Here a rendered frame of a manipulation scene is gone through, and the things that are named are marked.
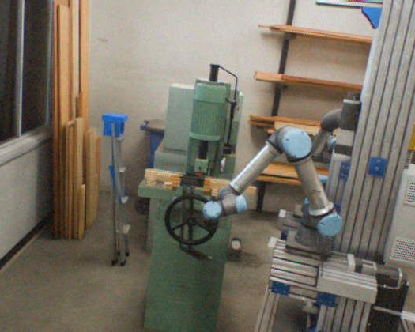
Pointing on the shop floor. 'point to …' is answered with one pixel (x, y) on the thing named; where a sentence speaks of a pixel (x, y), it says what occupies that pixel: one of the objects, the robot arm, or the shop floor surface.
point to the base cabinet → (185, 281)
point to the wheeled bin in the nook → (156, 133)
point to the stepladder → (111, 127)
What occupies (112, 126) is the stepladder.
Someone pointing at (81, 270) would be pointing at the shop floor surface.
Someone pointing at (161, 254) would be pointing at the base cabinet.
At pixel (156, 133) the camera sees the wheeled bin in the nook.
